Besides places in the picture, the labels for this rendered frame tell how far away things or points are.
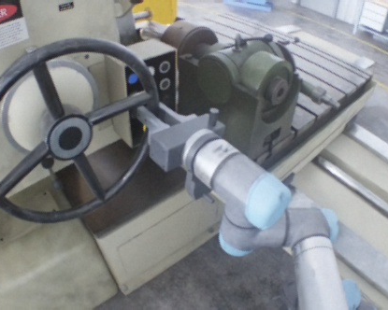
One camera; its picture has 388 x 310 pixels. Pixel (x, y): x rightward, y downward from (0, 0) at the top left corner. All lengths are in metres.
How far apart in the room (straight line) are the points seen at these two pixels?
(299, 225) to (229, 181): 0.16
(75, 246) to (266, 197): 0.94
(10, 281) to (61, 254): 0.25
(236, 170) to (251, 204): 0.06
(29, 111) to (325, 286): 0.60
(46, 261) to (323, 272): 1.03
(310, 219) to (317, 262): 0.09
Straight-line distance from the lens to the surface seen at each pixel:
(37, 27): 0.67
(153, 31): 1.19
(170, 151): 0.48
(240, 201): 0.43
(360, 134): 1.73
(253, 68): 0.80
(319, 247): 0.50
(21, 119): 0.61
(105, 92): 0.80
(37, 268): 1.25
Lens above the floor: 1.61
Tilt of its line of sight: 43 degrees down
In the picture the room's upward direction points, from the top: 2 degrees clockwise
